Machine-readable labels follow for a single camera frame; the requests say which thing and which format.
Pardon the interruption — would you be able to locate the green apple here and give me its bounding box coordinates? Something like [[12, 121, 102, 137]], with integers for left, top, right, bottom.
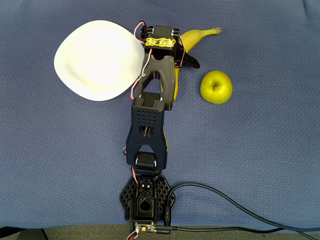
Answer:
[[199, 70, 233, 105]]

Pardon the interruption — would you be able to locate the blue textured table cloth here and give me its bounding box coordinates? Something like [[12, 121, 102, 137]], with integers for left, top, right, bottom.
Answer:
[[0, 0, 320, 230]]

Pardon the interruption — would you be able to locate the black cable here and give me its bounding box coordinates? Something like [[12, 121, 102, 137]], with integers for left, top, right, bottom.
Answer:
[[163, 182, 320, 232], [154, 224, 320, 240]]

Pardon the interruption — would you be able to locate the yellow banana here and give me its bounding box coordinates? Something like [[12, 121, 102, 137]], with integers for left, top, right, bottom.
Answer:
[[159, 26, 223, 101]]

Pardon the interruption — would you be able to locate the white plate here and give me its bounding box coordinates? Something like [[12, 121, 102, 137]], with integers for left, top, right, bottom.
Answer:
[[53, 19, 146, 102]]

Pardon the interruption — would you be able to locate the green controller circuit board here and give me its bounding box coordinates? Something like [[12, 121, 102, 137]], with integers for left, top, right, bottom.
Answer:
[[134, 221, 158, 235]]

